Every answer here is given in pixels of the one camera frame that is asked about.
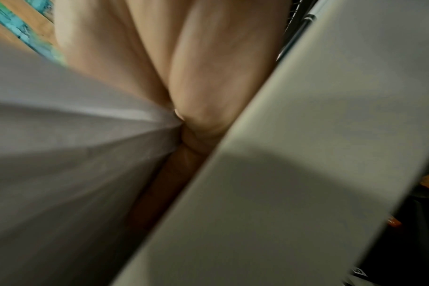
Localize person's right hand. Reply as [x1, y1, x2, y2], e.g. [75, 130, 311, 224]
[53, 0, 294, 229]

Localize white panel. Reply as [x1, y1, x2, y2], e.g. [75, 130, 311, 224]
[0, 0, 429, 286]

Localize black bag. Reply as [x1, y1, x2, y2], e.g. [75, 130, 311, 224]
[345, 192, 429, 286]

